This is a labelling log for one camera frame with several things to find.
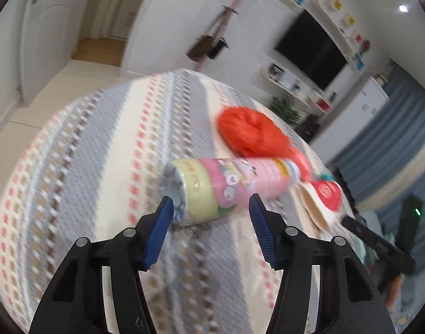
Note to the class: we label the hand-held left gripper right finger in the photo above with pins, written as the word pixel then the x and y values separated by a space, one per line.
pixel 264 233

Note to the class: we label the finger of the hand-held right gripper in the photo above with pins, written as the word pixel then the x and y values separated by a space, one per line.
pixel 376 240

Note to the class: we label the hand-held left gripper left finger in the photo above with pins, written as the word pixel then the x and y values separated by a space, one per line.
pixel 159 233

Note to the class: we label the pink yellow tissue pack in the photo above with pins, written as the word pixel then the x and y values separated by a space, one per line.
pixel 230 184

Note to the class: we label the blue and beige curtain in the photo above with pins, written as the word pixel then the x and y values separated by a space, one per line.
pixel 400 128

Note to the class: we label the striped woven blanket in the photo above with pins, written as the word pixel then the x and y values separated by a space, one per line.
pixel 104 153

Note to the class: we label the orange plastic bag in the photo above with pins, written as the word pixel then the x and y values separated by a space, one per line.
pixel 254 130

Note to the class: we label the dark acoustic guitar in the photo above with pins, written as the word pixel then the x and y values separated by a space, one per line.
pixel 310 128

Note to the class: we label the green potted plant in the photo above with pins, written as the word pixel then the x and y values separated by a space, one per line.
pixel 285 111

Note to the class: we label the white standing air conditioner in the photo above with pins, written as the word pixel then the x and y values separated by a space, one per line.
pixel 369 102

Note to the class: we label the black hanging bag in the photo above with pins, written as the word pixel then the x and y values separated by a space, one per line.
pixel 219 49

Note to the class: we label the brown hanging bag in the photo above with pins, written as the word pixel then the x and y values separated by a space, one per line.
pixel 200 47

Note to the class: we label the ceiling spotlight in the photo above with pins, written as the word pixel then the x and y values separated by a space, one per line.
pixel 403 8

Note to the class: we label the white room door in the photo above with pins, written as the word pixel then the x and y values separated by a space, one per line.
pixel 45 41

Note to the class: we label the pink tree coat rack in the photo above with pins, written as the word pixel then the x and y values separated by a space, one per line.
pixel 233 7

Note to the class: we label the red white wall cabinet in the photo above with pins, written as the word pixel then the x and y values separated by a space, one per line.
pixel 323 102

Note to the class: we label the low white wall shelf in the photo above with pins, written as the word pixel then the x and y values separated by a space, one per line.
pixel 285 88

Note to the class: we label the butterfly picture frame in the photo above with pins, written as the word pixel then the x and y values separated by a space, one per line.
pixel 275 70

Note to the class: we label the black wall television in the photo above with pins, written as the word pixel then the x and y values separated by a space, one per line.
pixel 311 50

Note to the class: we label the red wall box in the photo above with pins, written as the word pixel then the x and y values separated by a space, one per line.
pixel 358 39

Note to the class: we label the yellow wall box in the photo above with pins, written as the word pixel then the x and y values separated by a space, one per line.
pixel 351 21
pixel 337 4

